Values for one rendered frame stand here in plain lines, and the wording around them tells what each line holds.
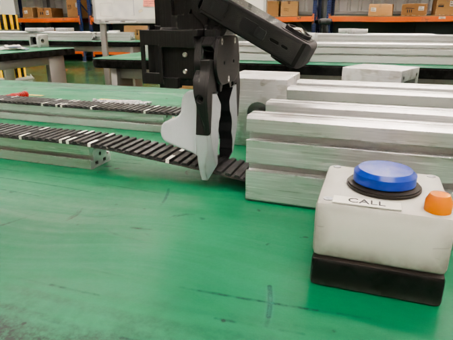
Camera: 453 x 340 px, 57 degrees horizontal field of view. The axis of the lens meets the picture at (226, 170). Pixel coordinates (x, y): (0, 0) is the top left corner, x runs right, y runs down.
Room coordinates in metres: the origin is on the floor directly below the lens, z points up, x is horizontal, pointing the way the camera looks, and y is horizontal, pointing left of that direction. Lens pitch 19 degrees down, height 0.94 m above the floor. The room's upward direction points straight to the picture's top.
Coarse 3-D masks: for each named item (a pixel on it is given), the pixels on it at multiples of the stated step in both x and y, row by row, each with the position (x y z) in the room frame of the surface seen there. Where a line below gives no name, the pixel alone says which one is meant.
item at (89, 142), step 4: (104, 132) 0.52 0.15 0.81; (96, 136) 0.50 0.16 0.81; (100, 136) 0.50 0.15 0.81; (104, 136) 0.50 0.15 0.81; (108, 136) 0.50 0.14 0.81; (112, 136) 0.51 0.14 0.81; (84, 140) 0.48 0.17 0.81; (88, 140) 0.48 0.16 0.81; (92, 140) 0.48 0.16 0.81; (96, 140) 0.48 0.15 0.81; (100, 140) 0.48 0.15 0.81; (80, 144) 0.47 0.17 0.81; (84, 144) 0.47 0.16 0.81; (88, 144) 0.47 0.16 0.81; (92, 144) 0.47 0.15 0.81
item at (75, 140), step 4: (88, 132) 0.51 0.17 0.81; (92, 132) 0.52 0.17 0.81; (96, 132) 0.52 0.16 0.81; (100, 132) 0.52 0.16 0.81; (76, 136) 0.49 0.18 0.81; (80, 136) 0.50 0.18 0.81; (84, 136) 0.50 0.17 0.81; (88, 136) 0.50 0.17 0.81; (92, 136) 0.50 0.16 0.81; (68, 140) 0.48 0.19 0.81; (72, 140) 0.48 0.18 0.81; (76, 140) 0.48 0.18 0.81; (80, 140) 0.48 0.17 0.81; (72, 144) 0.47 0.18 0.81; (76, 144) 0.47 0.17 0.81
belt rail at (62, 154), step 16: (0, 144) 0.52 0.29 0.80; (16, 144) 0.51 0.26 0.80; (32, 144) 0.50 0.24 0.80; (48, 144) 0.49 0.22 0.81; (64, 144) 0.48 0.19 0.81; (16, 160) 0.51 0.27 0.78; (32, 160) 0.50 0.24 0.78; (48, 160) 0.49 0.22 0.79; (64, 160) 0.48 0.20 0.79; (80, 160) 0.48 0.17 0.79; (96, 160) 0.48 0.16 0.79
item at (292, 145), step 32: (256, 128) 0.38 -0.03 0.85; (288, 128) 0.37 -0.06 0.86; (320, 128) 0.36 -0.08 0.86; (352, 128) 0.35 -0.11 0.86; (384, 128) 0.34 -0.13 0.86; (416, 128) 0.33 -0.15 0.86; (448, 128) 0.33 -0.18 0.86; (256, 160) 0.38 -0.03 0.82; (288, 160) 0.37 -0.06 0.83; (320, 160) 0.36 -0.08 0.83; (352, 160) 0.35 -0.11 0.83; (384, 160) 0.34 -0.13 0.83; (416, 160) 0.33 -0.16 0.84; (448, 160) 0.32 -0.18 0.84; (256, 192) 0.38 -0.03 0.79; (288, 192) 0.37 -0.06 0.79; (448, 192) 0.32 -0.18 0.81
